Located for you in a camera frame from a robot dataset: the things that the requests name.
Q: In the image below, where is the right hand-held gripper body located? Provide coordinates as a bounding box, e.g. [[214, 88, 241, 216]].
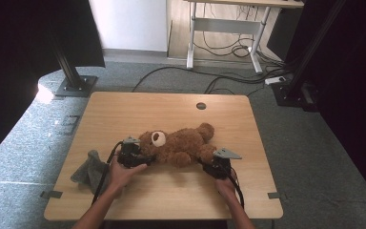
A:
[[203, 147, 242, 181]]

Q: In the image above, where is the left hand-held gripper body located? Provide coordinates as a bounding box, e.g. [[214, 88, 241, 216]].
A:
[[117, 136, 147, 169]]

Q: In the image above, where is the brown teddy bear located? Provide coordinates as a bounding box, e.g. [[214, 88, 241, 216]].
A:
[[137, 122, 217, 169]]

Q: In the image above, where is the grey cloth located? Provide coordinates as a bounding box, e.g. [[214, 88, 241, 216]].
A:
[[70, 150, 112, 195]]

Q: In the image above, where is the person's right hand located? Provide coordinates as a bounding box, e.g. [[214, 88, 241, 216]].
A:
[[215, 171, 239, 201]]

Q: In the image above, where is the person's left hand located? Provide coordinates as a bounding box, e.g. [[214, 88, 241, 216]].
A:
[[107, 156, 148, 196]]

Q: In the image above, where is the grey floor socket plate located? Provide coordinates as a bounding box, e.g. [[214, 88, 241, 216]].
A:
[[56, 114, 81, 136]]

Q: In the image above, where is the black metal stand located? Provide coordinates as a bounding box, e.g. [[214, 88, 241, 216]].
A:
[[271, 0, 347, 108], [49, 31, 99, 98]]

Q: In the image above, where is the white power strip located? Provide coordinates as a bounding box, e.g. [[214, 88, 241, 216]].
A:
[[264, 75, 287, 86]]

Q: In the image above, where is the black curtain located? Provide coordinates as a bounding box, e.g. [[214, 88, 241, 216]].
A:
[[0, 0, 106, 166], [285, 0, 366, 208]]

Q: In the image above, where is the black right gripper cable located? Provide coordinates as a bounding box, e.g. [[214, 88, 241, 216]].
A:
[[222, 165, 245, 210]]

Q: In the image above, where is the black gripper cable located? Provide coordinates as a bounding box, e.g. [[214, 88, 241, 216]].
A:
[[222, 165, 245, 210], [91, 141, 124, 205]]

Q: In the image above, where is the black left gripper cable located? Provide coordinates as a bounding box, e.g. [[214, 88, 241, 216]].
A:
[[91, 141, 124, 205]]

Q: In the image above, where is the long black floor cable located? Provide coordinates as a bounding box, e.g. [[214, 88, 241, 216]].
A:
[[132, 66, 268, 94]]

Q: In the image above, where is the bundle of black cables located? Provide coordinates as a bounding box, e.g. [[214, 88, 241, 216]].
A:
[[193, 31, 259, 59]]

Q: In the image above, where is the white desk frame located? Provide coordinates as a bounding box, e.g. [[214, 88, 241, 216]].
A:
[[184, 0, 305, 74]]

